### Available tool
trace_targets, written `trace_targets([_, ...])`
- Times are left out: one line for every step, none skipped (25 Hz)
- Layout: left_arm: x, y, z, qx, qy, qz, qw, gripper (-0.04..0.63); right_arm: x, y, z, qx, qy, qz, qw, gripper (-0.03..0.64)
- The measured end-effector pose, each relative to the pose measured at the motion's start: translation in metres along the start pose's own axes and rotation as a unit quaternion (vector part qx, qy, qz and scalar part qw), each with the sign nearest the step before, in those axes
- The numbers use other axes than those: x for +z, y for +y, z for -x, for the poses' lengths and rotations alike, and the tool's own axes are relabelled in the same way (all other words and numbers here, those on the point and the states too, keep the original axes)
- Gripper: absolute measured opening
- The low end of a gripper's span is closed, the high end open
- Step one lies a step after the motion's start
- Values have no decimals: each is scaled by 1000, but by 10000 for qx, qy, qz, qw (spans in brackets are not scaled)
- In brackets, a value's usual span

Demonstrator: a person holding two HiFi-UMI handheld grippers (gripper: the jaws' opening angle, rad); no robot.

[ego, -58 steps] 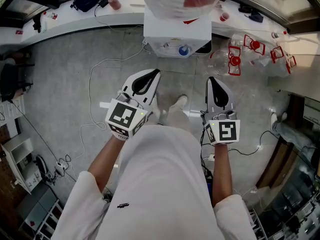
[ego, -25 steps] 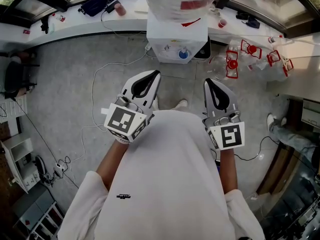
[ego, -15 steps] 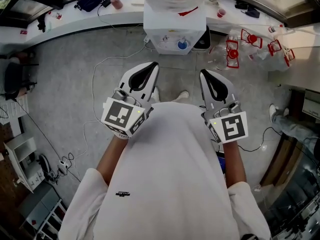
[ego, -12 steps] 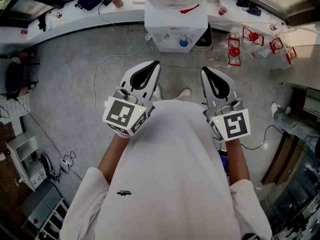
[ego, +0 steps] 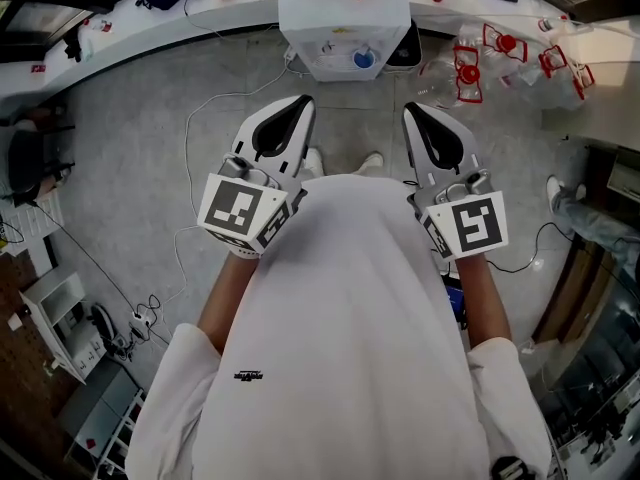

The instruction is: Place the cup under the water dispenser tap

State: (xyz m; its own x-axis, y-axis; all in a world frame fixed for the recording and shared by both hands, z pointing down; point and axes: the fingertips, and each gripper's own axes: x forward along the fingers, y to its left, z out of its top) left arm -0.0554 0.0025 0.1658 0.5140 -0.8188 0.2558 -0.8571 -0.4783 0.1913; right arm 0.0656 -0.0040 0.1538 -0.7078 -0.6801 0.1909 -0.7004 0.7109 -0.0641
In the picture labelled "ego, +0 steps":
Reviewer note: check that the white power strip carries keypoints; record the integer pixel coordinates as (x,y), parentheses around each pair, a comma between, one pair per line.
(140,318)

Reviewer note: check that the person's right white shoe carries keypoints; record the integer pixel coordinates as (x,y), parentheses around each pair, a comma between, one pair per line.
(371,162)

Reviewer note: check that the white drawer unit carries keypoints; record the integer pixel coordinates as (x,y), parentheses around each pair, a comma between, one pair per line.
(30,228)

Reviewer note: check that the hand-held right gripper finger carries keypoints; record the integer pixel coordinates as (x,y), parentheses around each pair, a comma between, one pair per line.
(470,153)
(415,163)

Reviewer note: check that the white shelf unit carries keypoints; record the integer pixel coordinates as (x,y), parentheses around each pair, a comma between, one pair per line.
(60,313)

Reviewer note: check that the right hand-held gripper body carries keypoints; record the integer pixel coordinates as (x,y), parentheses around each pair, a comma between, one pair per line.
(477,223)

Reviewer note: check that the white curved counter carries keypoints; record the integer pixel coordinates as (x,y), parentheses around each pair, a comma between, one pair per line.
(150,33)

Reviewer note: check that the person's left white shoe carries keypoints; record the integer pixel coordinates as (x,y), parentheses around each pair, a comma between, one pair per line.
(313,162)

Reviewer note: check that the person's white shoe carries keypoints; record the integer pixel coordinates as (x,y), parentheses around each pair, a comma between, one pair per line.
(313,162)
(371,162)

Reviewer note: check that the white water dispenser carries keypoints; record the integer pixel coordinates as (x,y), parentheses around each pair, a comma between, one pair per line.
(345,13)

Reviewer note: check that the blue cup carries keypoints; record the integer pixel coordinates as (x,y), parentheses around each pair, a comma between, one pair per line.
(364,59)

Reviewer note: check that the person's left forearm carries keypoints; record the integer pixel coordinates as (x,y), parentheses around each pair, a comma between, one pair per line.
(227,303)

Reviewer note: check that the person's right forearm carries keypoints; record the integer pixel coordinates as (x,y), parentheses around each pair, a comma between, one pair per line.
(482,303)

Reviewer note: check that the white metal rack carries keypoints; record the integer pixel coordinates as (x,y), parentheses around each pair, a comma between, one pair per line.
(110,433)

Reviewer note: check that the person's white shirt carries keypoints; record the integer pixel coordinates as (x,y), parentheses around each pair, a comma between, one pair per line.
(345,318)

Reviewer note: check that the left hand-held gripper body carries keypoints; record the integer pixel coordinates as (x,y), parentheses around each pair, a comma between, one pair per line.
(232,208)

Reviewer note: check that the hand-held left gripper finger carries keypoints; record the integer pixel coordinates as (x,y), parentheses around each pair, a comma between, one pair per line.
(300,148)
(242,138)

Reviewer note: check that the black and white appliance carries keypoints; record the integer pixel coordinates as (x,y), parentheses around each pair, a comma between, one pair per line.
(404,48)

